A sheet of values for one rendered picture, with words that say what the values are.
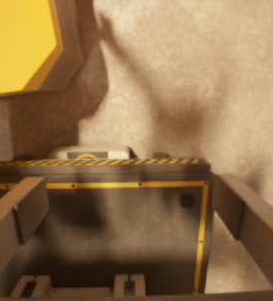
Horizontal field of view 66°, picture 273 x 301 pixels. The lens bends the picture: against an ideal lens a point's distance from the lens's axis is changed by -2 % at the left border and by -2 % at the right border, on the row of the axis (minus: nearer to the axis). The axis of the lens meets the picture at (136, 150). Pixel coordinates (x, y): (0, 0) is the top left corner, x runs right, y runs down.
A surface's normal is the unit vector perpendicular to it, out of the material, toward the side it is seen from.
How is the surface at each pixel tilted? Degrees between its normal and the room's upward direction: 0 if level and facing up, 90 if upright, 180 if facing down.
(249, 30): 0
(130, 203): 0
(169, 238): 0
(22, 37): 22
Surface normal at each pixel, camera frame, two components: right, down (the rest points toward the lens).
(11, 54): 0.39, 0.20
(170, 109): 0.02, 0.26
